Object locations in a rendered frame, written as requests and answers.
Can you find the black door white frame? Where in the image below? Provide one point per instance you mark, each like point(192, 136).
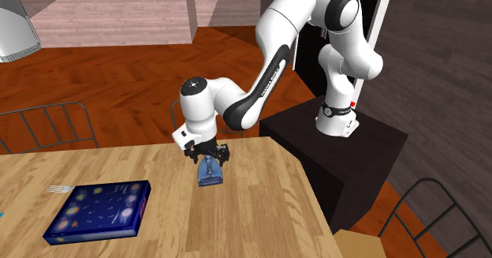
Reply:
point(309, 61)

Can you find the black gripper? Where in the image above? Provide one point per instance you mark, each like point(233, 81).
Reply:
point(204, 145)

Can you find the silver fork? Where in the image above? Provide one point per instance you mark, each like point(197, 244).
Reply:
point(59, 188)

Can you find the grey range hood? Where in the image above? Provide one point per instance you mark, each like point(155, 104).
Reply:
point(13, 30)

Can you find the dark robot stand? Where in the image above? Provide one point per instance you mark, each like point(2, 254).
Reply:
point(346, 161)

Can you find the black metal chair wooden seat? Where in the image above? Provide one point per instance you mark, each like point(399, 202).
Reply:
point(355, 245)

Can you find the dark blue star print book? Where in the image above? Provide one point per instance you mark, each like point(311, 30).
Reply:
point(100, 211)

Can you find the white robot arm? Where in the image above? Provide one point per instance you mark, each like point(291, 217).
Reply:
point(280, 26)

